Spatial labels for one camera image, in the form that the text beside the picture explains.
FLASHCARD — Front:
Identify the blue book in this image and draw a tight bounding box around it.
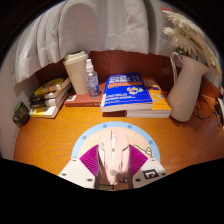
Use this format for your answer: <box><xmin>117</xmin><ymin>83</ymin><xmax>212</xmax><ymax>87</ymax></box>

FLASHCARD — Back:
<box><xmin>99</xmin><ymin>72</ymin><xmax>154</xmax><ymax>113</ymax></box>

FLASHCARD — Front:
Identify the white curtain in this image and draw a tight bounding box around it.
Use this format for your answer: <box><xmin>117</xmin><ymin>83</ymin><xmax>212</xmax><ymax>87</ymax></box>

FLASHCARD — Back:
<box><xmin>11</xmin><ymin>0</ymin><xmax>188</xmax><ymax>84</ymax></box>

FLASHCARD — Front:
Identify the pale pink computer mouse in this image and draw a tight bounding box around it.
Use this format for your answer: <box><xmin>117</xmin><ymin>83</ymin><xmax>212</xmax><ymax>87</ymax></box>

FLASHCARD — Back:
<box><xmin>97</xmin><ymin>129</ymin><xmax>131</xmax><ymax>186</ymax></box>

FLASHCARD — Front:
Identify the white flower bunch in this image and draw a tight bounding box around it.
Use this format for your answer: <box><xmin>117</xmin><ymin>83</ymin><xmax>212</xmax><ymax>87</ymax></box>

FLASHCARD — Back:
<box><xmin>161</xmin><ymin>8</ymin><xmax>223</xmax><ymax>81</ymax></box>

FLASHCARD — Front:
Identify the black and green mug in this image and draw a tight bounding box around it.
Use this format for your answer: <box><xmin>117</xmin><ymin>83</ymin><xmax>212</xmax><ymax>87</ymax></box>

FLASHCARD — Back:
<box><xmin>12</xmin><ymin>101</ymin><xmax>31</xmax><ymax>128</ymax></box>

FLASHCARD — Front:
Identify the black cable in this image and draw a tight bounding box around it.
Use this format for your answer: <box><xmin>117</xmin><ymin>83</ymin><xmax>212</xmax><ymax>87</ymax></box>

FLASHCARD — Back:
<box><xmin>194</xmin><ymin>96</ymin><xmax>224</xmax><ymax>128</ymax></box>

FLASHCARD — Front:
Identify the clear spray bottle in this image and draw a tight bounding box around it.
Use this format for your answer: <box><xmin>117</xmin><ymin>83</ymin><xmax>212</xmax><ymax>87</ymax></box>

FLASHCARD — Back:
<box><xmin>84</xmin><ymin>58</ymin><xmax>100</xmax><ymax>99</ymax></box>

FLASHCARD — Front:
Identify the white jug vase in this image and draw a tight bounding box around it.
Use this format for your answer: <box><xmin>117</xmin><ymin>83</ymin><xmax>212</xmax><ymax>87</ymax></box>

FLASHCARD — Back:
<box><xmin>166</xmin><ymin>51</ymin><xmax>209</xmax><ymax>123</ymax></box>

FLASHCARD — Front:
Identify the cream lidded tumbler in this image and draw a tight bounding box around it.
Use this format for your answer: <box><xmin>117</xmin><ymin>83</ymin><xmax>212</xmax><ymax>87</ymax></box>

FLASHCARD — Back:
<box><xmin>63</xmin><ymin>50</ymin><xmax>90</xmax><ymax>96</ymax></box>

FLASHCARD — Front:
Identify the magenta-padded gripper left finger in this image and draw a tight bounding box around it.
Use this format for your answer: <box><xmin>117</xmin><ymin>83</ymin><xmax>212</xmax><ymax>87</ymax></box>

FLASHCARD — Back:
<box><xmin>58</xmin><ymin>144</ymin><xmax>101</xmax><ymax>190</ymax></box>

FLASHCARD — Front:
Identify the dark red book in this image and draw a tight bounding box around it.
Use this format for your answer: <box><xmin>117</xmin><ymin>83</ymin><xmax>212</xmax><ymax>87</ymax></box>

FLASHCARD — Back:
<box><xmin>64</xmin><ymin>82</ymin><xmax>109</xmax><ymax>108</ymax></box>

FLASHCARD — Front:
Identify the orange book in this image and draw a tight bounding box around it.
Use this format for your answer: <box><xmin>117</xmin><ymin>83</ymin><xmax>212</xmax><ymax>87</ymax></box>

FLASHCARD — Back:
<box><xmin>125</xmin><ymin>77</ymin><xmax>173</xmax><ymax>119</ymax></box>

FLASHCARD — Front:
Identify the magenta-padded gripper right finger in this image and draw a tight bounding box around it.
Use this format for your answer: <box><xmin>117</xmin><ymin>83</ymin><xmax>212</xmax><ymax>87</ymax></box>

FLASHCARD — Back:
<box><xmin>128</xmin><ymin>144</ymin><xmax>168</xmax><ymax>189</ymax></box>

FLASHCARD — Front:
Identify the yellow and black book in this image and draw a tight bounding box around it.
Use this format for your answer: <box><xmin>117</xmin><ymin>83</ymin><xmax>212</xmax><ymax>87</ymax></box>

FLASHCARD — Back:
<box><xmin>33</xmin><ymin>77</ymin><xmax>72</xmax><ymax>97</ymax></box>

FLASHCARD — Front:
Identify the round cartoon mouse pad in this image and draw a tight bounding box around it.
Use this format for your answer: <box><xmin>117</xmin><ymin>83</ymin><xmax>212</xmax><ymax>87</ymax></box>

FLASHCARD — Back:
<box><xmin>71</xmin><ymin>121</ymin><xmax>161</xmax><ymax>164</ymax></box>

